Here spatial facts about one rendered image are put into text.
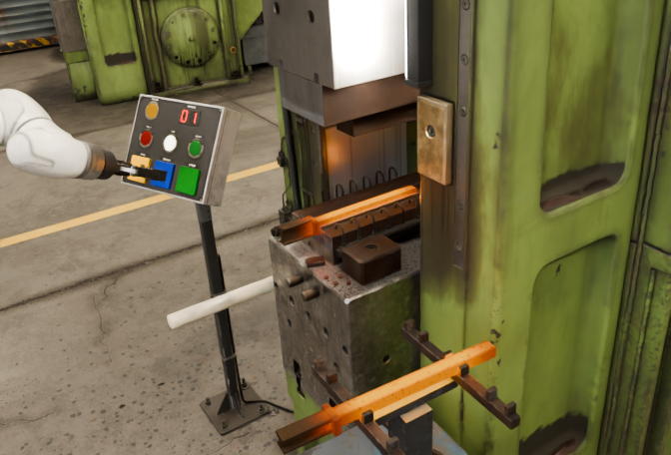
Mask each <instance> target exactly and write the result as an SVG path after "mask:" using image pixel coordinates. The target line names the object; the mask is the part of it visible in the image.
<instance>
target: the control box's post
mask: <svg viewBox="0 0 671 455"><path fill-rule="evenodd" d="M195 204H196V210H197V216H198V220H199V226H200V232H201V237H202V243H203V249H204V255H205V261H206V267H207V273H208V279H209V285H210V291H211V293H212V294H217V293H220V292H223V286H222V279H221V273H220V267H219V260H218V254H217V247H216V241H215V235H214V228H213V222H212V213H211V206H208V205H202V204H198V203H195ZM214 315H215V321H216V327H217V333H218V338H219V344H220V350H221V355H222V356H223V357H224V358H227V357H230V356H232V355H233V349H232V343H231V337H230V330H229V324H228V317H227V311H226V310H225V309H224V310H221V311H219V312H216V313H214ZM222 362H223V368H224V374H225V380H226V386H227V392H229V394H230V399H231V405H232V410H236V409H235V405H234V399H233V394H234V393H236V392H237V395H238V398H239V401H240V404H241V399H240V393H239V387H238V381H237V374H236V367H235V361H234V358H231V359H229V360H226V361H223V359H222Z"/></svg>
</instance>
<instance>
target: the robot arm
mask: <svg viewBox="0 0 671 455"><path fill-rule="evenodd" d="M0 146H1V147H6V153H7V157H8V160H9V161H10V163H11V164H12V165H13V166H15V167H16V168H18V169H20V170H22V171H24V172H26V173H29V174H32V175H36V176H40V177H45V178H52V179H66V178H72V179H79V180H91V181H93V180H95V179H98V180H108V179H110V178H111V177H112V176H113V175H116V176H126V177H129V176H132V177H140V178H144V179H145V181H148V180H154V181H160V182H165V181H166V176H167V172H166V171H162V170H157V169H152V168H147V167H145V165H141V167H137V166H136V165H135V166H133V165H132V164H130V163H126V162H124V161H121V160H116V157H115V155H114V154H113V153H112V152H111V151H109V150H104V149H101V148H100V147H99V146H98V145H95V144H90V143H86V142H83V141H78V140H75V139H74V138H72V136H71V135H70V134H68V133H66V132H65V131H63V130H62V129H60V128H59V127H58V126H56V125H55V124H54V123H53V121H52V120H51V118H50V116H49V115H48V114H47V113H46V111H45V110H44V109H43V108H42V107H41V106H40V105H39V104H38V103H37V102H35V101H34V100H33V99H32V98H31V97H29V96H28V95H26V94H24V93H22V92H20V91H17V90H13V89H3V90H0Z"/></svg>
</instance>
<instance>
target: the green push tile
mask: <svg viewBox="0 0 671 455"><path fill-rule="evenodd" d="M200 175H201V170H197V169H192V168H188V167H183V166H180V171H179V175H178V180H177V184H176V189H175V191H176V192H179V193H183V194H187V195H191V196H195V195H196V193H197V189H198V184H199V179H200Z"/></svg>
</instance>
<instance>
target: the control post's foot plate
mask: <svg viewBox="0 0 671 455"><path fill-rule="evenodd" d="M241 385H242V390H243V395H244V399H245V400H263V399H262V398H261V397H260V396H259V394H258V393H257V392H256V391H255V389H254V388H253V387H252V386H251V384H250V383H249V382H248V381H245V377H242V384H241ZM233 399H234V405H235V409H236V410H232V405H231V399H230V394H229V392H227V390H226V391H224V392H222V393H219V394H217V395H215V396H213V397H210V398H209V397H206V400H204V401H202V402H201V403H200V406H201V408H202V410H203V412H204V413H205V414H206V415H207V416H208V419H209V422H211V423H212V424H213V425H214V426H215V428H216V430H217V431H218V432H219V433H220V435H221V436H223V435H227V434H229V433H232V432H234V431H236V430H238V429H241V428H245V427H247V426H248V425H250V424H251V423H253V422H255V421H258V420H260V419H262V418H264V417H266V416H267V415H269V414H271V413H273V410H272V408H271V407H270V406H268V405H267V403H264V402H252V403H245V402H244V401H243V400H242V398H241V394H240V399H241V404H240V401H239V398H238V395H237V392H236V393H234V394H233ZM241 406H242V407H241Z"/></svg>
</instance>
